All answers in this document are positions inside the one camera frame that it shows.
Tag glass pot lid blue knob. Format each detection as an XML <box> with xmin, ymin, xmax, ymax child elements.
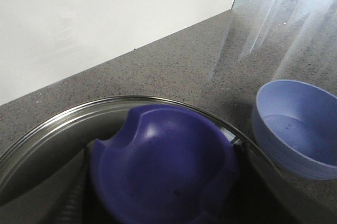
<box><xmin>1</xmin><ymin>96</ymin><xmax>292</xmax><ymax>223</ymax></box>

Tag light blue plastic bowl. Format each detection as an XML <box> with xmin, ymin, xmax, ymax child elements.
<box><xmin>252</xmin><ymin>80</ymin><xmax>336</xmax><ymax>180</ymax></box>

